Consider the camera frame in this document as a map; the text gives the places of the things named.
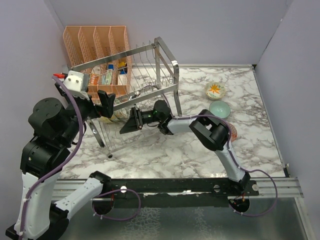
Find yellow sun pattern bowl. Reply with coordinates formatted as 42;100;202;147
99;115;119;124

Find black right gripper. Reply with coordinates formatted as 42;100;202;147
119;108;162;136

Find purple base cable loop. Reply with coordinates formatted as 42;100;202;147
91;187;142;222

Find red geometric pattern bowl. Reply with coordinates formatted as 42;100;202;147
227;122;238;142

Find stainless steel dish rack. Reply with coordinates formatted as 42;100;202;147
70;37;182;158

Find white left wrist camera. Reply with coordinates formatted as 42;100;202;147
63;70;90;100

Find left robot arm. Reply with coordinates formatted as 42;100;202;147
5;90;116;240

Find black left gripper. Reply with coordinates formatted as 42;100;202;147
58;80;116;144

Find white bowl green leaves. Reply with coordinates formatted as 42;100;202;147
113;98;128;120

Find peach plastic file organizer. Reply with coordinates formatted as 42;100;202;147
63;25;133;104

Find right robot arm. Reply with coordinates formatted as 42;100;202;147
119;100;251;196

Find black aluminium mounting rail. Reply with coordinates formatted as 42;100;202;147
53;176;305;210

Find teal spiral bowl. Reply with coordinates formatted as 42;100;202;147
209;101;231;119

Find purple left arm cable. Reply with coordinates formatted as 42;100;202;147
18;74;85;236

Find white bowl orange flower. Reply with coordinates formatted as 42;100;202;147
204;81;226;100

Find yellow black bottle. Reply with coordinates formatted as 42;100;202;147
117;61;127;70

